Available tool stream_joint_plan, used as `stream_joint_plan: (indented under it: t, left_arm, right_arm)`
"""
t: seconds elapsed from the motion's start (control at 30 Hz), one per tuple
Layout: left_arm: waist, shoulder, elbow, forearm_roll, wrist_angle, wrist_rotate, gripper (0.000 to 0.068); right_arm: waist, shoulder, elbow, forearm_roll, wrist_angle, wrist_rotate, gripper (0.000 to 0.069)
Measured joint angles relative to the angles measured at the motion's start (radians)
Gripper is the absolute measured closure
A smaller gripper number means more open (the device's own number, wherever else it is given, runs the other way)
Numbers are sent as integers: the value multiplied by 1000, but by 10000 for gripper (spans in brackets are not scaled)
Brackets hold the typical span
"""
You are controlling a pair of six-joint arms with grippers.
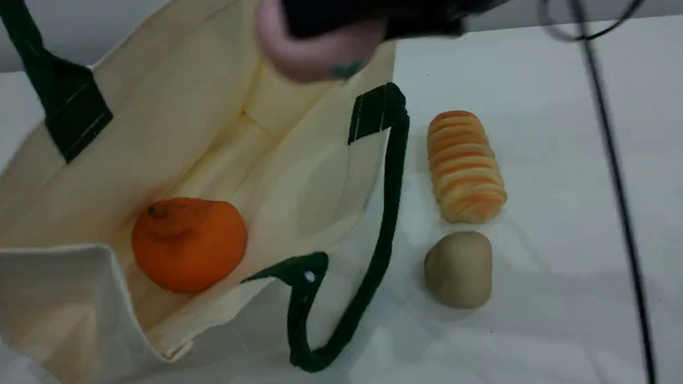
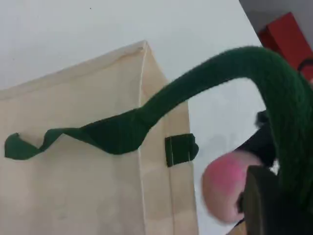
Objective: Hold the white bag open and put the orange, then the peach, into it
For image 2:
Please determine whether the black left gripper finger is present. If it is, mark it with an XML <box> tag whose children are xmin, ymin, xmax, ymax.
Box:
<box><xmin>237</xmin><ymin>165</ymin><xmax>313</xmax><ymax>235</ymax></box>

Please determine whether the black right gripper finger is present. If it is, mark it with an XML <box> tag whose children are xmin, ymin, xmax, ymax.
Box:
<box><xmin>234</xmin><ymin>110</ymin><xmax>279</xmax><ymax>168</ymax></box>

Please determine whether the pink peach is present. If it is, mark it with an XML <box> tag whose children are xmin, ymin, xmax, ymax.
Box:
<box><xmin>201</xmin><ymin>151</ymin><xmax>263</xmax><ymax>222</ymax></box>

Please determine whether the white bag with green handles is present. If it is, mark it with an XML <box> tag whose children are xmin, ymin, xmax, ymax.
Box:
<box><xmin>0</xmin><ymin>40</ymin><xmax>313</xmax><ymax>235</ymax></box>

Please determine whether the red box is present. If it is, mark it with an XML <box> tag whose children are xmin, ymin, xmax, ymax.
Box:
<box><xmin>258</xmin><ymin>12</ymin><xmax>313</xmax><ymax>71</ymax></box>

